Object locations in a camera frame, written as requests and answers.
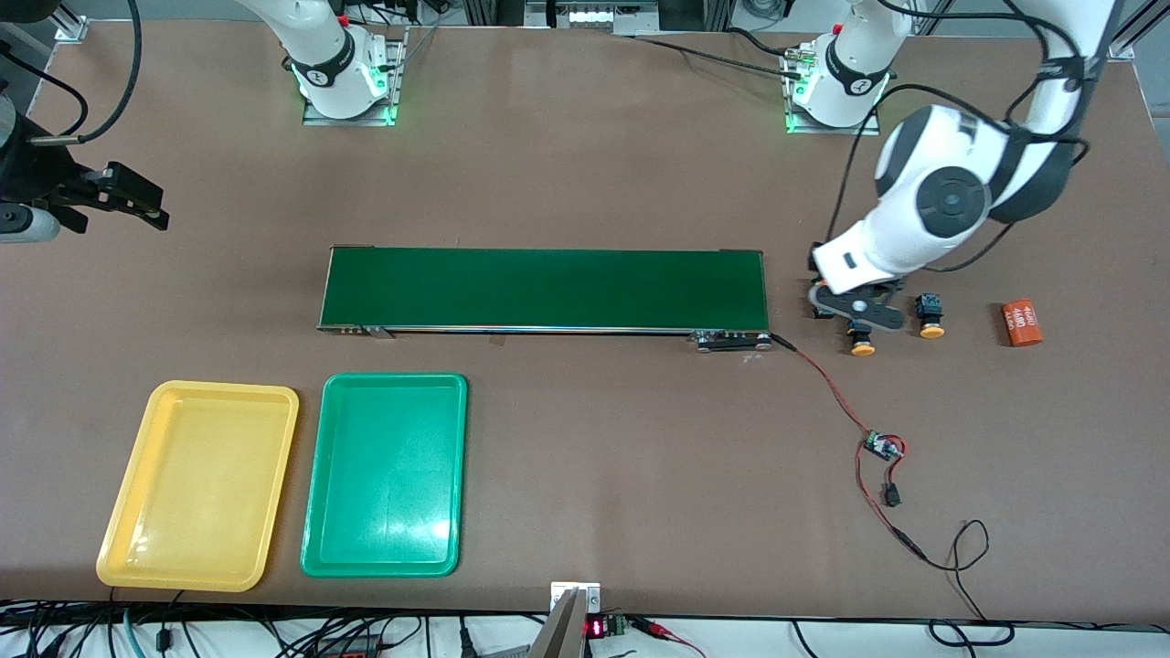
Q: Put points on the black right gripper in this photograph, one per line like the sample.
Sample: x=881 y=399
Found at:
x=38 y=172

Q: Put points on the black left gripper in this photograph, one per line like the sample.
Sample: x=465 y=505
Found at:
x=812 y=260

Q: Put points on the yellow mushroom push button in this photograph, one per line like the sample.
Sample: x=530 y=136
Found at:
x=862 y=348
x=931 y=331

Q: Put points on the orange 4680 cylinder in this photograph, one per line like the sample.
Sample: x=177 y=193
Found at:
x=1021 y=323

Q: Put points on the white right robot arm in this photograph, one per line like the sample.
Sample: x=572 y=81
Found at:
x=324 y=55

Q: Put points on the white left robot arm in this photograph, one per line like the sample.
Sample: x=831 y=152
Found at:
x=951 y=196

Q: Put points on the small green circuit board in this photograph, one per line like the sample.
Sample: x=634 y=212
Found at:
x=882 y=446

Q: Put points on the small black plug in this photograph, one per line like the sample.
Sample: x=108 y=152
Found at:
x=892 y=496

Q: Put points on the green conveyor belt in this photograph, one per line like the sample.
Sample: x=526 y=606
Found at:
x=548 y=288

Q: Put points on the yellow plastic tray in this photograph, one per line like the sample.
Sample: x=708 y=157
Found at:
x=196 y=484

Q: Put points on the grey lit device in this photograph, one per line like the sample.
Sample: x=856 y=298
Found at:
x=590 y=16

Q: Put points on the green plastic tray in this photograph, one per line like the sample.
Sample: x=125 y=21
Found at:
x=384 y=475

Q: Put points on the red clip lead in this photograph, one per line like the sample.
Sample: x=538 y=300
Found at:
x=654 y=627

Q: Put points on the red digit display module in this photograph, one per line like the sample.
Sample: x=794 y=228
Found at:
x=596 y=628

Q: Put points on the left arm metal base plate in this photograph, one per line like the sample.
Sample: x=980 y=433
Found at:
x=832 y=130

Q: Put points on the aluminium frame profile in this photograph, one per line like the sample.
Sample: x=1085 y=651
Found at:
x=1120 y=46
x=71 y=27

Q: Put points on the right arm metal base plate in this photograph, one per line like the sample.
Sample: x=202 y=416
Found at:
x=347 y=120

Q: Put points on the grey metal camera bracket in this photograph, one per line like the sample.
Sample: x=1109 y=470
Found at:
x=562 y=631

